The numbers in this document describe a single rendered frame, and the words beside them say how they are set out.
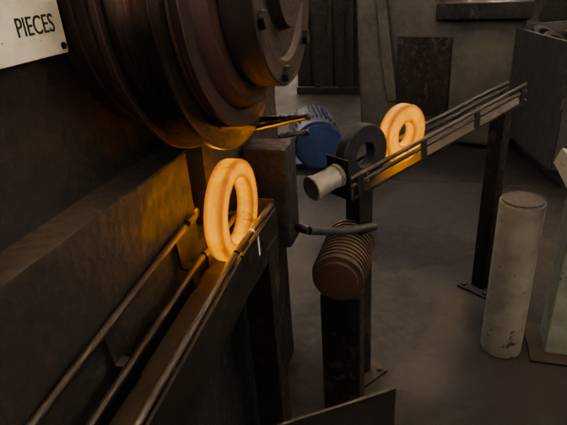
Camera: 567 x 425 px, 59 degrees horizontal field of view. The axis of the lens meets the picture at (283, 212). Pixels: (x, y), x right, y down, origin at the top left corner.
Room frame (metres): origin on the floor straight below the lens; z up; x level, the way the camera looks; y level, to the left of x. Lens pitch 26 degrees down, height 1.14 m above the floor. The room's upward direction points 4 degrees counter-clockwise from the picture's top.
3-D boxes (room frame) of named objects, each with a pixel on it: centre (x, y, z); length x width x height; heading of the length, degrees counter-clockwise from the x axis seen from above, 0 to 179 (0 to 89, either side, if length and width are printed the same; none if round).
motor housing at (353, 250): (1.09, -0.15, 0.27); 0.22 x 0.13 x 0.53; 162
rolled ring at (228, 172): (0.82, 0.09, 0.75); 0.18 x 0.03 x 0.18; 162
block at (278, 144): (1.04, 0.02, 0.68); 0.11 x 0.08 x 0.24; 72
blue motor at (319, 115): (3.08, -0.22, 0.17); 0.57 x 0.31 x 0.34; 2
